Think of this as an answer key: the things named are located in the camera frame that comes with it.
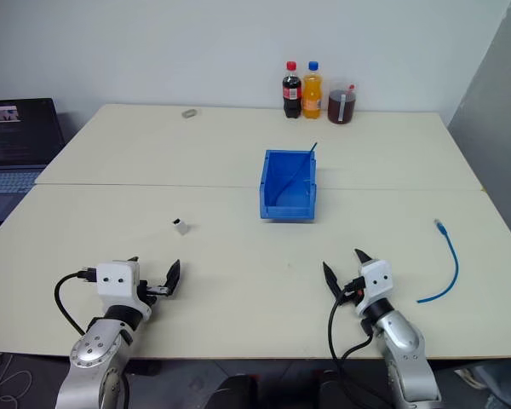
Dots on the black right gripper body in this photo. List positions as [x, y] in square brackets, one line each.
[354, 290]

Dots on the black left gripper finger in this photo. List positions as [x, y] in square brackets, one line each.
[133, 259]
[173, 274]

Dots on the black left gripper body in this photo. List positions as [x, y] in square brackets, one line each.
[145, 290]

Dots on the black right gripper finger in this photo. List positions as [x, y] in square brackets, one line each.
[331, 279]
[363, 257]

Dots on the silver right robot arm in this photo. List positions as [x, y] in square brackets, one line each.
[402, 345]

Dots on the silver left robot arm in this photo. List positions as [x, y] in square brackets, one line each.
[94, 346]

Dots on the small white adapter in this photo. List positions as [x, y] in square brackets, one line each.
[181, 227]

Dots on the blue plastic bin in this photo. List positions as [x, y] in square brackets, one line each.
[287, 187]

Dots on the dark rounded shape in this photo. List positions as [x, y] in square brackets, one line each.
[234, 394]

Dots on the jar of dark red liquid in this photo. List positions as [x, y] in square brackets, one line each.
[342, 106]

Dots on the small grey clear object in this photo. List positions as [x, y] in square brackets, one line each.
[190, 113]

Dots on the dark laptop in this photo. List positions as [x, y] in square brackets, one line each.
[13, 140]

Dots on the orange soda bottle blue cap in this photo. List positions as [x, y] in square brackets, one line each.
[312, 91]

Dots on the cola bottle red cap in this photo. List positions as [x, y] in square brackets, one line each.
[292, 91]

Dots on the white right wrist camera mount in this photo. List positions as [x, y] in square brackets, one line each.
[377, 281]

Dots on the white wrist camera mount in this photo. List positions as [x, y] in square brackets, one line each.
[116, 282]
[377, 281]

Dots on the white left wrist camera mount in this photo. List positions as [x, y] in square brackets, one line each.
[116, 282]

